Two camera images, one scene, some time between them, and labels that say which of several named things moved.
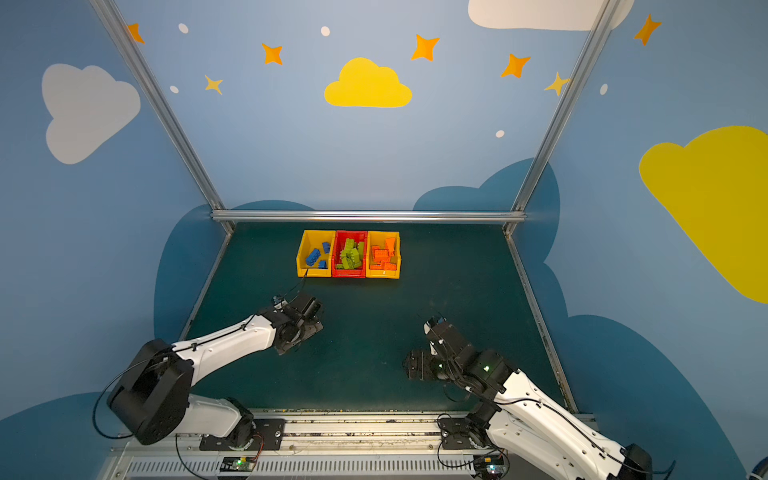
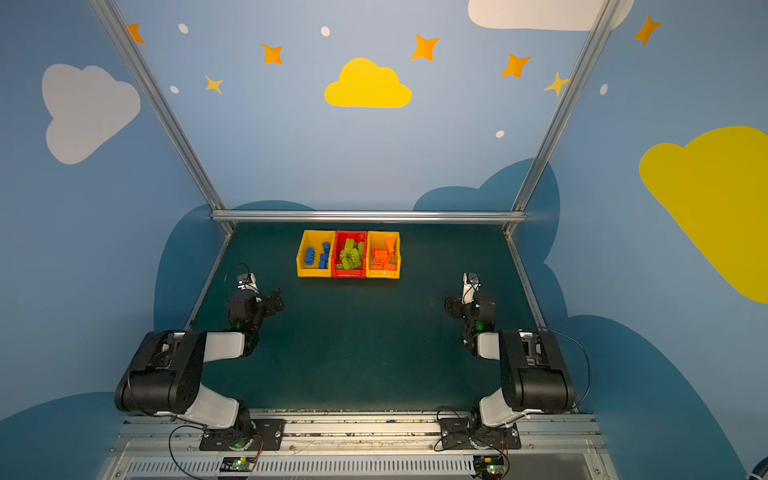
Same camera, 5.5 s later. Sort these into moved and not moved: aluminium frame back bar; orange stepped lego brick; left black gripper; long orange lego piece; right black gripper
Moved: left black gripper; right black gripper
Not moved: long orange lego piece; aluminium frame back bar; orange stepped lego brick
